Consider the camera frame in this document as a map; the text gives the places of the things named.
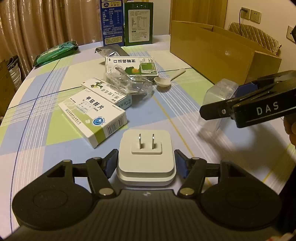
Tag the clear bag metal rack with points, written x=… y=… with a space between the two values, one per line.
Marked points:
x=128 y=84

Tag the person right hand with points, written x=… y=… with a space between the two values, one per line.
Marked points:
x=289 y=122

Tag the white herbal medicine box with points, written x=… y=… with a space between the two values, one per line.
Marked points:
x=109 y=93

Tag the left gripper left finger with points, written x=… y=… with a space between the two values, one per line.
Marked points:
x=99 y=172

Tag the brown cardboard boxes stack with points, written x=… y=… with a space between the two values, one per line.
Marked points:
x=10 y=81

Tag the checkered tablecloth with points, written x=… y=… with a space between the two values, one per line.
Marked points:
x=35 y=134

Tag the white green medicine box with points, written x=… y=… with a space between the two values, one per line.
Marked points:
x=93 y=116

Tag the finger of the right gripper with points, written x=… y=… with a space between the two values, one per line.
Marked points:
x=227 y=106
x=263 y=81

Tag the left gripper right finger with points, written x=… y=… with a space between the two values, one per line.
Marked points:
x=193 y=171

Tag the silver foil bag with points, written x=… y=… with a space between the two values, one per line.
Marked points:
x=111 y=50

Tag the green wipes pack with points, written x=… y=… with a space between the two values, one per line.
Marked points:
x=55 y=53

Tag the beige curtain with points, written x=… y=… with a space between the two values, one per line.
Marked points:
x=28 y=28

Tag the large cardboard box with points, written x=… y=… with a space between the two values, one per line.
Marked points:
x=217 y=53

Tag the wall power socket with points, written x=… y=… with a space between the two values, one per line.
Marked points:
x=245 y=13

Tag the white power adapter plug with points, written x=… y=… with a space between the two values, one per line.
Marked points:
x=146 y=158

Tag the clear blue label packet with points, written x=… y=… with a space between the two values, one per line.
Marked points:
x=214 y=98

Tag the green white spray box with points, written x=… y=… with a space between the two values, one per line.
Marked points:
x=133 y=65

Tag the wooden door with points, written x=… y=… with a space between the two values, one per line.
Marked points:
x=211 y=12

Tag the dark green carton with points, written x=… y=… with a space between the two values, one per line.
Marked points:
x=138 y=22

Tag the white plastic spoon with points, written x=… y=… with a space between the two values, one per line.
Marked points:
x=166 y=82

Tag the quilted brown chair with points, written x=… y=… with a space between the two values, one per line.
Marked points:
x=256 y=35

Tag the blue tall carton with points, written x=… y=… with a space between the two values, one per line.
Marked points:
x=112 y=22

